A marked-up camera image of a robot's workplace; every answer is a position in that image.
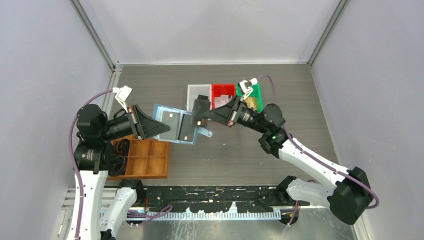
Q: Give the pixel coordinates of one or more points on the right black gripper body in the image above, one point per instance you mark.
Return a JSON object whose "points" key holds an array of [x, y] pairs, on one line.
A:
{"points": [[246, 117]]}

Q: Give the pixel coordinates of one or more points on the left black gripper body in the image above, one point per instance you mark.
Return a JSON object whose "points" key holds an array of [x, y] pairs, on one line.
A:
{"points": [[122, 126]]}

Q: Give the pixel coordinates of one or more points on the black credit card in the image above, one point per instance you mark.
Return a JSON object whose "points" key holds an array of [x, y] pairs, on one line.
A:
{"points": [[201, 105]]}

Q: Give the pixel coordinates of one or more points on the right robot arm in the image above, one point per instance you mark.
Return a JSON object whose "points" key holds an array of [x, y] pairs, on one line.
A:
{"points": [[345, 192]]}

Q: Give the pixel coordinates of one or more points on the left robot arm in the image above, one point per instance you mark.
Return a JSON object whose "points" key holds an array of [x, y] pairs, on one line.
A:
{"points": [[93, 159]]}

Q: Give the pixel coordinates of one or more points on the pink white cards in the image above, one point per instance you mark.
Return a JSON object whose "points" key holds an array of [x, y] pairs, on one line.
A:
{"points": [[222, 100]]}

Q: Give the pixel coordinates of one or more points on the gold cards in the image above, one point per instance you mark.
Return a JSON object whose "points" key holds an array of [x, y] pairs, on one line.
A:
{"points": [[252, 103]]}

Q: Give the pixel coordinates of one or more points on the small black coiled band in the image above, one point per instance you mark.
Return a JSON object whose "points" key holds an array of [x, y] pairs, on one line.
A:
{"points": [[122, 147]]}

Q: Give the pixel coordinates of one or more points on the red plastic bin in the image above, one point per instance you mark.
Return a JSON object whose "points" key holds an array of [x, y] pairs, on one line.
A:
{"points": [[219, 89]]}

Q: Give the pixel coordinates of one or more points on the green plastic bin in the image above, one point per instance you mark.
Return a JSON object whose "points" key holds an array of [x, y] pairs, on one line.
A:
{"points": [[258, 95]]}

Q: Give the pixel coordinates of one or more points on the orange wooden divider tray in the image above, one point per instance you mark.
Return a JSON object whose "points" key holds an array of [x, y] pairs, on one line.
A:
{"points": [[146, 159]]}

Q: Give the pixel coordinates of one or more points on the white plastic bin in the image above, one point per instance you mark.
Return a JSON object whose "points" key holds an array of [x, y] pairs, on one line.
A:
{"points": [[194, 90]]}

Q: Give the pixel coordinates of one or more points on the black coiled bands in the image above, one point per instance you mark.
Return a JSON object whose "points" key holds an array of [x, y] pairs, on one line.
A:
{"points": [[117, 166]]}

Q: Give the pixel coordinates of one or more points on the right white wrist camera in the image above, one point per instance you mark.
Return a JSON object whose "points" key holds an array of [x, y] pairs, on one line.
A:
{"points": [[246, 87]]}

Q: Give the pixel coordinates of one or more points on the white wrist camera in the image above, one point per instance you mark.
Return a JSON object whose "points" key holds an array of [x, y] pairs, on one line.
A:
{"points": [[121, 95], [246, 87]]}

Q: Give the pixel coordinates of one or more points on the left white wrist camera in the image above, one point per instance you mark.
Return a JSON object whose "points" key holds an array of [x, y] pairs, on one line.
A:
{"points": [[121, 95]]}

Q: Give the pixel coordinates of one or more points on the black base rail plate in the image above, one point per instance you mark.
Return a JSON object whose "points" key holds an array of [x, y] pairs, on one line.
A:
{"points": [[214, 199]]}

